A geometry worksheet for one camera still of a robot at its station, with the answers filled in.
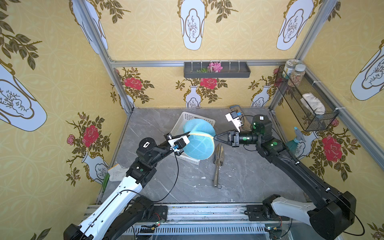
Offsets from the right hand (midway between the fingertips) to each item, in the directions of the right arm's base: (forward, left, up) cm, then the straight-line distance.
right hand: (218, 136), depth 66 cm
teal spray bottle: (+8, -43, -19) cm, 48 cm away
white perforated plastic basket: (+34, +21, -28) cm, 49 cm away
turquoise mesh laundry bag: (-2, +7, 0) cm, 8 cm away
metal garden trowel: (+3, -4, -32) cm, 32 cm away
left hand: (+3, +17, +2) cm, 17 cm away
